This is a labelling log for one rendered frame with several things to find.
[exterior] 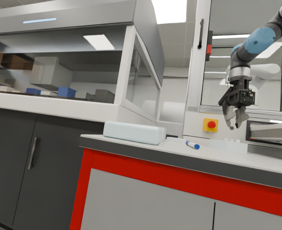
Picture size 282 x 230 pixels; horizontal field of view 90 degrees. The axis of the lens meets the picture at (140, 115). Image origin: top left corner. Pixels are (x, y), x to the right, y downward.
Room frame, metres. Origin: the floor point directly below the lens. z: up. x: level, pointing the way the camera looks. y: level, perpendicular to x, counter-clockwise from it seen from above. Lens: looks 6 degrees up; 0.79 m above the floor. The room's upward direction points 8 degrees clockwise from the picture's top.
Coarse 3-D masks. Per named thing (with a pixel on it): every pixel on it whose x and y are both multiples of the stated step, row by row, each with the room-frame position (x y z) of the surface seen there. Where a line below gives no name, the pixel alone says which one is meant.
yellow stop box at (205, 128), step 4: (204, 120) 0.78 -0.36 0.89; (208, 120) 0.78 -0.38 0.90; (212, 120) 0.77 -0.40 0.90; (216, 120) 0.76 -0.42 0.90; (204, 124) 0.78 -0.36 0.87; (216, 124) 0.76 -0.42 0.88; (204, 128) 0.78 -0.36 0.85; (208, 128) 0.77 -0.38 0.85; (212, 128) 0.77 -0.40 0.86; (216, 128) 0.76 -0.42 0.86
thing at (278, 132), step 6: (258, 126) 0.68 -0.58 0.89; (264, 126) 0.63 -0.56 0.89; (270, 126) 0.59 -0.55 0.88; (276, 126) 0.55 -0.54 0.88; (252, 132) 0.73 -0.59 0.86; (258, 132) 0.67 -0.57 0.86; (264, 132) 0.62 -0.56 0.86; (270, 132) 0.58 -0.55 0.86; (276, 132) 0.55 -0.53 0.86; (252, 138) 0.75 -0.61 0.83; (258, 138) 0.68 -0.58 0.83; (264, 138) 0.63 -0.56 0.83; (270, 138) 0.58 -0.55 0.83; (276, 138) 0.55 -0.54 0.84
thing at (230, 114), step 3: (231, 105) 0.59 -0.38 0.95; (228, 108) 0.61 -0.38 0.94; (231, 108) 0.59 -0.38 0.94; (228, 111) 0.61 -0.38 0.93; (231, 111) 0.59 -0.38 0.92; (228, 114) 0.60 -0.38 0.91; (231, 114) 0.58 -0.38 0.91; (234, 114) 0.57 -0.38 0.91; (225, 117) 0.61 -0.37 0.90; (228, 117) 0.60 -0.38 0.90; (231, 117) 0.58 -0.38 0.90; (225, 120) 0.62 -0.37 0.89; (228, 120) 0.61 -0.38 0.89; (228, 123) 0.61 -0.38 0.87; (228, 126) 0.61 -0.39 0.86
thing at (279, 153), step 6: (186, 138) 0.85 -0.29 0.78; (192, 138) 0.84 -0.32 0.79; (198, 138) 0.83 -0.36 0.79; (204, 138) 0.82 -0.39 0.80; (204, 144) 0.82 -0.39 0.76; (252, 150) 0.75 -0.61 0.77; (258, 150) 0.74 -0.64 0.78; (264, 150) 0.74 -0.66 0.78; (270, 150) 0.73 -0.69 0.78; (276, 150) 0.72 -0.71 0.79; (270, 156) 0.73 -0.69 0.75; (276, 156) 0.72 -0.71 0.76
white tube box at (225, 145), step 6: (210, 144) 0.65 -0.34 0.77; (216, 144) 0.60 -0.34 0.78; (222, 144) 0.56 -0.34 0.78; (228, 144) 0.54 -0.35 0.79; (234, 144) 0.54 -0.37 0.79; (240, 144) 0.54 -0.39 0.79; (246, 144) 0.54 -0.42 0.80; (228, 150) 0.54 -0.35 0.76; (234, 150) 0.54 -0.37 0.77; (240, 150) 0.54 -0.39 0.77; (246, 150) 0.54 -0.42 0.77
